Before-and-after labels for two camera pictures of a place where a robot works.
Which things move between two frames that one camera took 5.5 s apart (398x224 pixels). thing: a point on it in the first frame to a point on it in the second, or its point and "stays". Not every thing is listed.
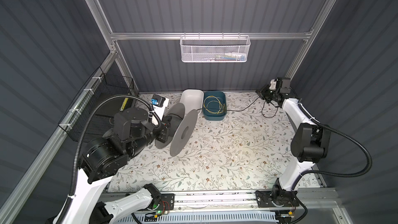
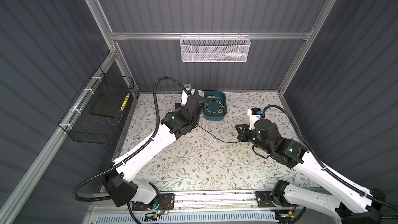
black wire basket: [101, 86] stays
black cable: [243, 107] to [216, 138]
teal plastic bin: [214, 105] stays
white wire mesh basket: [215, 49] stays
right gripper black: [261, 91] to [242, 131]
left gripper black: [163, 128] to [178, 109]
